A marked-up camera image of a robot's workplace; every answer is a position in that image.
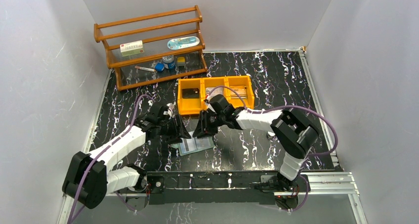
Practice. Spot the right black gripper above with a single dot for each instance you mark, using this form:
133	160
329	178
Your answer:
201	129

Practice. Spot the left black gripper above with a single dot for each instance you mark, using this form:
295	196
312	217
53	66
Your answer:
174	125

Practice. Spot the white printed card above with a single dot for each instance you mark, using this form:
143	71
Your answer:
191	145

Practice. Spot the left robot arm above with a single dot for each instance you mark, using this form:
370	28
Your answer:
108	160

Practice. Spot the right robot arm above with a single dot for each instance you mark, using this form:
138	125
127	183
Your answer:
294	131

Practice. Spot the black card in bin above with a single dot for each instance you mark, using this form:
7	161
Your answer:
190	93

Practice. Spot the silver card in bin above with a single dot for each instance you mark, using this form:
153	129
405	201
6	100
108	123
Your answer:
212	91

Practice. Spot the orange card in bin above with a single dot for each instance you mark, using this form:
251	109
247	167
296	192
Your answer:
239	92

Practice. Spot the yellow three-compartment bin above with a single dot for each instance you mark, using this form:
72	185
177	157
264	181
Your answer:
194	106

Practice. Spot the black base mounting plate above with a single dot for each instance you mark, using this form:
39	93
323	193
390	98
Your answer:
262	187

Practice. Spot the white tube stick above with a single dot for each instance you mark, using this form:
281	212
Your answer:
145	69

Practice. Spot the blue small cube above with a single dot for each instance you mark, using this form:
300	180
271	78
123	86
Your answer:
159	67

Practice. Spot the wooden three-tier shelf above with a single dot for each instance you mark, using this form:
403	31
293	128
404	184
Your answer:
155	31

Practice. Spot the blue oval packaged item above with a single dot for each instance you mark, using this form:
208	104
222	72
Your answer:
184	42

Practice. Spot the white medicine box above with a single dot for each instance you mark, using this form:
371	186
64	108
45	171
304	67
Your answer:
132	48

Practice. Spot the aluminium frame rail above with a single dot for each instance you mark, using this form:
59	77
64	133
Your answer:
321	183

